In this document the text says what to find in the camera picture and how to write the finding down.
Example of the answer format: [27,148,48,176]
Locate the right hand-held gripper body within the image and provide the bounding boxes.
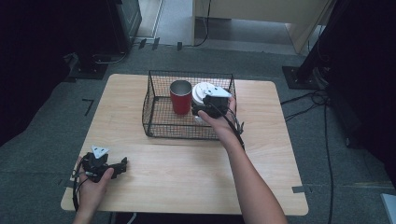
[201,86,233,119]

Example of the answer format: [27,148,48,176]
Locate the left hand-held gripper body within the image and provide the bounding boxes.
[80,145,122,183]

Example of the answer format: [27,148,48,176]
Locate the white lidded cup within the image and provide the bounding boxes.
[191,81,219,123]

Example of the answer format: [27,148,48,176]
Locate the black wire basket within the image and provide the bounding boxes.
[141,69,237,141]

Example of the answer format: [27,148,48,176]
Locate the person's right hand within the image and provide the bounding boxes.
[197,95,243,149]

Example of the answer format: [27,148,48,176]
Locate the person's left hand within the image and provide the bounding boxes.
[76,167,115,216]

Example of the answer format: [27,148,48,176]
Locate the red cup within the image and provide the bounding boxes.
[169,79,193,116]

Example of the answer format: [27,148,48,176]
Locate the beige furniture panel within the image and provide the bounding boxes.
[191,0,332,54]

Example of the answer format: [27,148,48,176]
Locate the dark cabinet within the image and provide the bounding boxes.
[106,0,143,54]

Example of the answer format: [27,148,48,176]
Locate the white box corner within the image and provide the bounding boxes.
[379,192,396,224]

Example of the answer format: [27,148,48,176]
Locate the right hand-held gripper cable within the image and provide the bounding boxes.
[207,102,246,151]

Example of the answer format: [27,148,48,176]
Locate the hand-held gripper cable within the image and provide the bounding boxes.
[71,160,92,213]
[207,102,246,151]

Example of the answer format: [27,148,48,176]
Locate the left hand-held gripper cable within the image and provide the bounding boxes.
[71,160,92,213]

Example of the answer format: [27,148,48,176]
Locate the black hanging cable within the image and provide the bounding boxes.
[193,0,213,49]

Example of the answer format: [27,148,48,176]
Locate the black stand base plate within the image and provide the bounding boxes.
[281,64,329,91]
[64,51,109,81]

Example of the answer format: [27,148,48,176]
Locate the black cable by cabinet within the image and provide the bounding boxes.
[92,49,130,65]

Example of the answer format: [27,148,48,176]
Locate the black floor cables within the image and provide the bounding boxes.
[279,89,335,224]

